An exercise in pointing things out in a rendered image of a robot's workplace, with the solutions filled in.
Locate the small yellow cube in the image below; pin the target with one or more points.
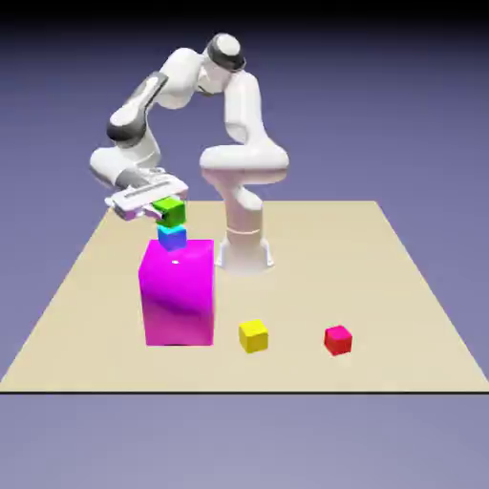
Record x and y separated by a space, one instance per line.
253 336

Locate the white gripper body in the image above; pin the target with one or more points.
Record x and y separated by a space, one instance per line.
147 193

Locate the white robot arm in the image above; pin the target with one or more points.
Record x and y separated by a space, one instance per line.
244 114

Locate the small red cube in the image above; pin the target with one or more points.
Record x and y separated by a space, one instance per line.
338 340

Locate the small blue cube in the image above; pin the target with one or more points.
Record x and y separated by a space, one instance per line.
172 237

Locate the small green cube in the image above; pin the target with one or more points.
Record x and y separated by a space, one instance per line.
172 211

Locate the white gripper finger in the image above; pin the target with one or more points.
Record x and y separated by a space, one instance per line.
153 212

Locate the large magenta box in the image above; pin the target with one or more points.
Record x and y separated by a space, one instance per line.
177 298

